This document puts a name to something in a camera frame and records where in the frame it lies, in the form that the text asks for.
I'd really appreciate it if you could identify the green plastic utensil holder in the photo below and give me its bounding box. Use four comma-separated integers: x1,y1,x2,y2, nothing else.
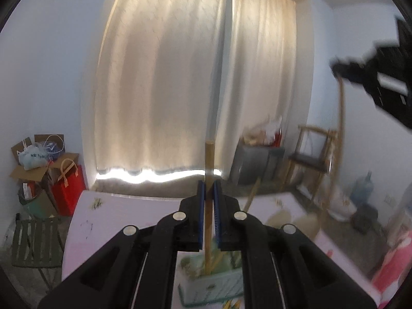
177,251,244,308

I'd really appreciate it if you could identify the wooden chair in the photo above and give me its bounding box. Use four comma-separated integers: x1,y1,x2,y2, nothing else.
281,125,338,202

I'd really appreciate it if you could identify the black rice cooker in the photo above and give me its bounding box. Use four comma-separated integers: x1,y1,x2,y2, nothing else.
350,203,379,235

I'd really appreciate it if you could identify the green folding stool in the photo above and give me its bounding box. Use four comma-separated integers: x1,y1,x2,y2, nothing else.
11,214,64,291

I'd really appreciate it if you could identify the red shopping bag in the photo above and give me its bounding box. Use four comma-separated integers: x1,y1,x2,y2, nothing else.
52,158,87,216

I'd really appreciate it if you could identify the blue water jug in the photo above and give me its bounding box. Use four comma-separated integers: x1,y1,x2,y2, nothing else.
350,171,374,207

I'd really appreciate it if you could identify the grey cabinet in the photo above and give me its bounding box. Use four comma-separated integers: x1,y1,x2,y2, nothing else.
230,144,285,186

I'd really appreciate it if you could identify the cardboard box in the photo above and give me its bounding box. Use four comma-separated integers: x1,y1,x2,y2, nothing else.
10,134,80,183

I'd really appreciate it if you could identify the cream curtain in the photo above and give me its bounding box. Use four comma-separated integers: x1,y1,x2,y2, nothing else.
93,0,297,176

